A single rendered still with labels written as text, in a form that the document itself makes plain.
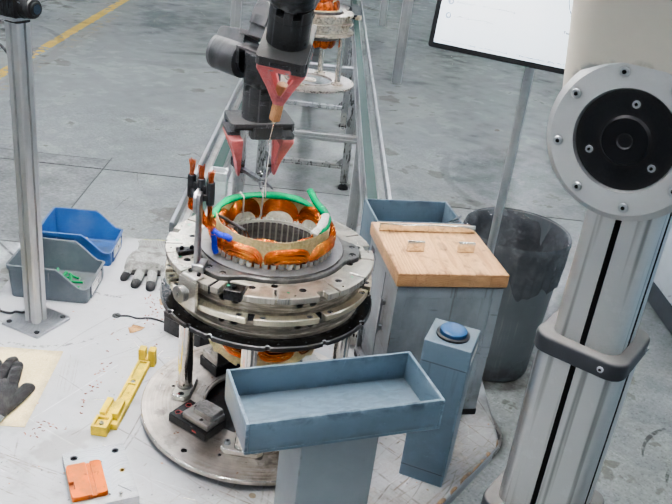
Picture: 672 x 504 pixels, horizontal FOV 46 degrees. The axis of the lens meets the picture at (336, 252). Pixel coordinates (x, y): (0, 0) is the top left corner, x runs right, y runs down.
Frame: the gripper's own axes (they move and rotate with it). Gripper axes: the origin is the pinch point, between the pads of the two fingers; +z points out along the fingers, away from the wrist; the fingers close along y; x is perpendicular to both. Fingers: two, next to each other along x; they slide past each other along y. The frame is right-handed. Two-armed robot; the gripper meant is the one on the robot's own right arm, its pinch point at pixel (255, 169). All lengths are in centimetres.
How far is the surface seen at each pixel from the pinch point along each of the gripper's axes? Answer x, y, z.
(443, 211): -7.9, -40.8, 13.6
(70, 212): -56, 29, 35
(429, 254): 13.6, -27.5, 10.2
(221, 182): 5.3, 6.7, -0.3
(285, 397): 42.7, 5.2, 12.1
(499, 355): -77, -115, 111
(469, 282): 21.4, -31.4, 11.3
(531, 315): -76, -123, 93
